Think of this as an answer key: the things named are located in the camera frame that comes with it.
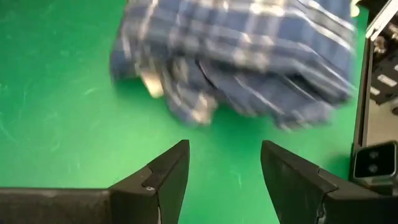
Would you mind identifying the blue plaid shirt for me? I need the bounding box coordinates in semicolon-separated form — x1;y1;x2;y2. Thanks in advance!
108;0;358;131

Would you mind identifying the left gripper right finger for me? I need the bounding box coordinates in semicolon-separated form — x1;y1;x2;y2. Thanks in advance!
261;139;398;224

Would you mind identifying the yellow shirt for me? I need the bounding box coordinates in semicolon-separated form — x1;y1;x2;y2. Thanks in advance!
349;0;362;18

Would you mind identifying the black aluminium table frame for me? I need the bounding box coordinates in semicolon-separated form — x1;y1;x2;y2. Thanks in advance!
351;30;376;150

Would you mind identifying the small black stereo camera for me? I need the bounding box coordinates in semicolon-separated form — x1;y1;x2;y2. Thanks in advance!
350;140;398;189

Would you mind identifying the green table mat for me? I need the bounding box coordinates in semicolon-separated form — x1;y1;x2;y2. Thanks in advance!
0;0;369;224

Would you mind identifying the black box with white labels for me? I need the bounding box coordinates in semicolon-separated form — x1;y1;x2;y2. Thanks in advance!
369;21;398;106

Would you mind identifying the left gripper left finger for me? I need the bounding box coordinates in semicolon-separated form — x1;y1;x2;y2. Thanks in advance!
0;139;190;224

